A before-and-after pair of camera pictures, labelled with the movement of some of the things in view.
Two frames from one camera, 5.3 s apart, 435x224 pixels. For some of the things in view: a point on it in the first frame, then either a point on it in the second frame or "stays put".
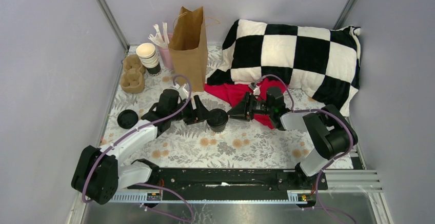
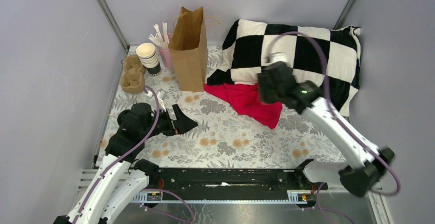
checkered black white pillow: (324, 63) stays put
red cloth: (231, 93) stays put
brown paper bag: (188, 48) stays put
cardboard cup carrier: (132, 81) stays put
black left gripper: (200, 114) to (183, 123)
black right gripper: (244, 110) to (263, 82)
